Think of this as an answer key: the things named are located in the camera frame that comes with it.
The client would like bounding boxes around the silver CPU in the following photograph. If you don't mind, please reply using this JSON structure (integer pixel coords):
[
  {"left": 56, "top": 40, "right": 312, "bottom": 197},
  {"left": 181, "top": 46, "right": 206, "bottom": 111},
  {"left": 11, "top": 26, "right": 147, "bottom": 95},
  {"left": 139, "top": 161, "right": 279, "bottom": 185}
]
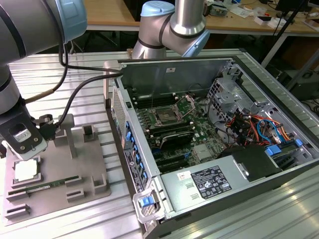
[{"left": 14, "top": 160, "right": 40, "bottom": 181}]

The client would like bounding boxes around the black RAM slot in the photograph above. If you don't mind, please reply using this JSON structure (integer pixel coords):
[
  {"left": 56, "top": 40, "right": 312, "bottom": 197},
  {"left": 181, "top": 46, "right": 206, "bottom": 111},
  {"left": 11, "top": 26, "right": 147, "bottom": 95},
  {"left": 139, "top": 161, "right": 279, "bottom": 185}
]
[
  {"left": 147, "top": 120, "right": 189, "bottom": 131},
  {"left": 149, "top": 124, "right": 191, "bottom": 137},
  {"left": 134, "top": 96, "right": 176, "bottom": 105},
  {"left": 133, "top": 92, "right": 175, "bottom": 101}
]

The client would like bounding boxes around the black expansion slot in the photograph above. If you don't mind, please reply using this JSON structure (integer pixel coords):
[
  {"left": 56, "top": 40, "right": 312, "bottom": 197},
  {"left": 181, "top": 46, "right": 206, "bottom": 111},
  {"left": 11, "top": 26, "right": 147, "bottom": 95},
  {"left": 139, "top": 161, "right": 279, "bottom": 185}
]
[
  {"left": 158, "top": 159, "right": 190, "bottom": 173},
  {"left": 156, "top": 152, "right": 187, "bottom": 164}
]

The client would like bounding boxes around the CPU socket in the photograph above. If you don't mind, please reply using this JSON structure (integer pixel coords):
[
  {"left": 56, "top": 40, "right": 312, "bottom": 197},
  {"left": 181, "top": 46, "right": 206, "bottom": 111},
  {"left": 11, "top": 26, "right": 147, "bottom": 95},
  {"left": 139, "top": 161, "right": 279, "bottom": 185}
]
[{"left": 149, "top": 104, "right": 187, "bottom": 128}]

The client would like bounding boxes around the green RAM stick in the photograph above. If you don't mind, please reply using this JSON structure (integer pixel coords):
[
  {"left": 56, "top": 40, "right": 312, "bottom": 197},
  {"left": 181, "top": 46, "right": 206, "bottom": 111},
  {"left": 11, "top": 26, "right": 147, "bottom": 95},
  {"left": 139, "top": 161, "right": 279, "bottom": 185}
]
[{"left": 25, "top": 175, "right": 79, "bottom": 194}]

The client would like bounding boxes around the grey parts rack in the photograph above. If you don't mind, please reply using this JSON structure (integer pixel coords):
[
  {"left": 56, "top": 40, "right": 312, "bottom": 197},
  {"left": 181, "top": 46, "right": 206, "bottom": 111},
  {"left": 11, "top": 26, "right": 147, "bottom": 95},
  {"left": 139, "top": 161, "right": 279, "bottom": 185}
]
[{"left": 1, "top": 113, "right": 112, "bottom": 221}]

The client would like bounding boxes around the blue case latch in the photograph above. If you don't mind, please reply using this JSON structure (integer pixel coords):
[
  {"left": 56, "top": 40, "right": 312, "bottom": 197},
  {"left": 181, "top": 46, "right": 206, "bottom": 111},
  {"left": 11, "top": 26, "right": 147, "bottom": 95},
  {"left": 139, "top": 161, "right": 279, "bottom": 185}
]
[{"left": 139, "top": 196, "right": 153, "bottom": 208}]

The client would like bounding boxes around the wooden desk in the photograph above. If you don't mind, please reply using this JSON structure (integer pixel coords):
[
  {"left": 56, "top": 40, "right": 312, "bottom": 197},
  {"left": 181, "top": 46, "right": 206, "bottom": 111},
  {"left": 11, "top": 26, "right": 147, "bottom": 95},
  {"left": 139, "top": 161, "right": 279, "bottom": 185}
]
[{"left": 84, "top": 0, "right": 319, "bottom": 34}]

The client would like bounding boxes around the silver power supply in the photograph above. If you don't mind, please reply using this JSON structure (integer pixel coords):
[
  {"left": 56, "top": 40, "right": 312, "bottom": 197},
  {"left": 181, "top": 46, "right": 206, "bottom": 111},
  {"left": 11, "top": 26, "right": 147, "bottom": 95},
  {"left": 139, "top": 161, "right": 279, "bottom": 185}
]
[{"left": 159, "top": 155, "right": 250, "bottom": 213}]

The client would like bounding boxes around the metal socket cover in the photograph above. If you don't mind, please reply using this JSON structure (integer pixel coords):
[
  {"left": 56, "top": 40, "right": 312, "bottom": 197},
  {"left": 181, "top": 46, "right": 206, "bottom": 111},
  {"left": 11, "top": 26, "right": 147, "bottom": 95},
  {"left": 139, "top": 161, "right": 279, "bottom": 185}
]
[{"left": 175, "top": 94, "right": 198, "bottom": 118}]

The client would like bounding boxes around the silver chipset heat sink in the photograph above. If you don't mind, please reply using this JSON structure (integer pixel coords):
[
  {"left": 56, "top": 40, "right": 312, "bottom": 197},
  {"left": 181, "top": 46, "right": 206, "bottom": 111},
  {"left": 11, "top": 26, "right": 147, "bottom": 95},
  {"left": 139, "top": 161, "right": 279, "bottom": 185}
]
[{"left": 193, "top": 144, "right": 212, "bottom": 162}]

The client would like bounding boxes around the green motherboard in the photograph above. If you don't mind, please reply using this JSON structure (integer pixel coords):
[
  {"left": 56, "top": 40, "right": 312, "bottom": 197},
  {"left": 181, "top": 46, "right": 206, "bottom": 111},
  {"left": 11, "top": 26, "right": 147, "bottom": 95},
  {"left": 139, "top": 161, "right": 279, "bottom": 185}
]
[{"left": 136, "top": 96, "right": 234, "bottom": 175}]

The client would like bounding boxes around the open PC case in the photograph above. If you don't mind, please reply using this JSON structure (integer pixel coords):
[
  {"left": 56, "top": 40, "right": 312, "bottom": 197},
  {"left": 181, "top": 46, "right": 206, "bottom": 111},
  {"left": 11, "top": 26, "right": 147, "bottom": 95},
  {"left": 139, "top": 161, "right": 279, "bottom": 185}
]
[{"left": 103, "top": 54, "right": 319, "bottom": 239}]

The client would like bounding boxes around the perforated metal drive cage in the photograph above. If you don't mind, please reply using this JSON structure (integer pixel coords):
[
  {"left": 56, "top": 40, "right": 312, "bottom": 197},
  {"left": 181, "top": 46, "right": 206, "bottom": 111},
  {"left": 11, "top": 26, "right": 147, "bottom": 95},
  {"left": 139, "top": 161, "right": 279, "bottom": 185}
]
[{"left": 206, "top": 76, "right": 247, "bottom": 120}]

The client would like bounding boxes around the black plastic shroud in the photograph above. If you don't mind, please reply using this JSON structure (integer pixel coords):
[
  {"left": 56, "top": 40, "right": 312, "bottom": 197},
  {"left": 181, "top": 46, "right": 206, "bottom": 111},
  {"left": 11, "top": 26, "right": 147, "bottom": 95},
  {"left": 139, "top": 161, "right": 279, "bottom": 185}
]
[{"left": 216, "top": 145, "right": 284, "bottom": 183}]

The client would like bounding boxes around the black stand pole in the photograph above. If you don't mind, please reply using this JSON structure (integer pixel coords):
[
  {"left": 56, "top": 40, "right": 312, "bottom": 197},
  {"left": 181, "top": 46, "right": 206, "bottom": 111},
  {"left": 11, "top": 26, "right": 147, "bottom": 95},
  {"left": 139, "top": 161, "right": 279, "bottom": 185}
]
[{"left": 273, "top": 0, "right": 301, "bottom": 36}]

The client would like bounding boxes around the black camera cable with plug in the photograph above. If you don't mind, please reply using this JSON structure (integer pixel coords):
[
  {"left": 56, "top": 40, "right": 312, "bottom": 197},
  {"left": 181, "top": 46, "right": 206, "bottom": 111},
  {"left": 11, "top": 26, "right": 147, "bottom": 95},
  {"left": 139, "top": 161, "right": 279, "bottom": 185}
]
[{"left": 38, "top": 69, "right": 124, "bottom": 141}]

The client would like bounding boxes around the black cable with brown sleeve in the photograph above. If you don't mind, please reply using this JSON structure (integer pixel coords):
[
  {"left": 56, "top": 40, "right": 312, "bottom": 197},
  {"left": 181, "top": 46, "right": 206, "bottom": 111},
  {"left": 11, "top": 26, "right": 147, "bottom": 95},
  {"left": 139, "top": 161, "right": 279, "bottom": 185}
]
[{"left": 23, "top": 37, "right": 69, "bottom": 103}]

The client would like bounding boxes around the orange wire bundle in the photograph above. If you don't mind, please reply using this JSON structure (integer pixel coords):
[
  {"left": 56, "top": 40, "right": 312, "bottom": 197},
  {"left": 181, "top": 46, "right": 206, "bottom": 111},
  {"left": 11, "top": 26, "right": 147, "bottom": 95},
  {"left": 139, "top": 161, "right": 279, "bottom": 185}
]
[{"left": 224, "top": 114, "right": 295, "bottom": 145}]

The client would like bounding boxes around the blue wire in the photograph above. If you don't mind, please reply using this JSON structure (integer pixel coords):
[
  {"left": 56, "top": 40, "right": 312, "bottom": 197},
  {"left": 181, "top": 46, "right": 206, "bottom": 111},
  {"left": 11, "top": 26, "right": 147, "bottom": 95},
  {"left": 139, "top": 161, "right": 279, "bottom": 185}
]
[{"left": 256, "top": 119, "right": 283, "bottom": 143}]

